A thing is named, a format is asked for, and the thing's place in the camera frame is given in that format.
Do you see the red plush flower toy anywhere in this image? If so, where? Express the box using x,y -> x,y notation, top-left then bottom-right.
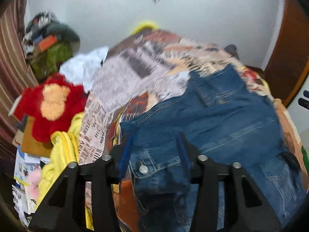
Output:
12,73 -> 87,142

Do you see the pile of clothes clutter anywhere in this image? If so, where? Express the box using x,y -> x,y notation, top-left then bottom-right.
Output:
21,11 -> 59,57

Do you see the white cloth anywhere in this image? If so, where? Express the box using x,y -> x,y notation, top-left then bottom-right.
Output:
59,46 -> 109,93

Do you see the striped brown curtain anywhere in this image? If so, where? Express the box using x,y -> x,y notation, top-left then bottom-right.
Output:
1,0 -> 37,161

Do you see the newspaper print bed sheet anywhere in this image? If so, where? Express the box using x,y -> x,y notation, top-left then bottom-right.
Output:
79,30 -> 308,231

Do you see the grey neck pillow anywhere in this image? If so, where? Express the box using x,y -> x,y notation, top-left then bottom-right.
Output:
46,22 -> 81,52

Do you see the brown wooden wardrobe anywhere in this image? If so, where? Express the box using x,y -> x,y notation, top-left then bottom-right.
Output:
250,0 -> 308,107

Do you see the dark blue bag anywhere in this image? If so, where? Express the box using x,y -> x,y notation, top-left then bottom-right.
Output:
224,44 -> 239,59

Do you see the blue denim jacket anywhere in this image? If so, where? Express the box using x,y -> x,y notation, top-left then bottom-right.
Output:
121,65 -> 306,231

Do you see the orange box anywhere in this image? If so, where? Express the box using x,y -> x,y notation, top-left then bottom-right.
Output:
35,35 -> 58,52

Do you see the brown wooden board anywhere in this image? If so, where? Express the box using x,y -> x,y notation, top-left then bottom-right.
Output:
21,116 -> 53,158

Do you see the yellow fleece blanket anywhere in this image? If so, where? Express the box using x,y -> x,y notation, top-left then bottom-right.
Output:
34,112 -> 95,231

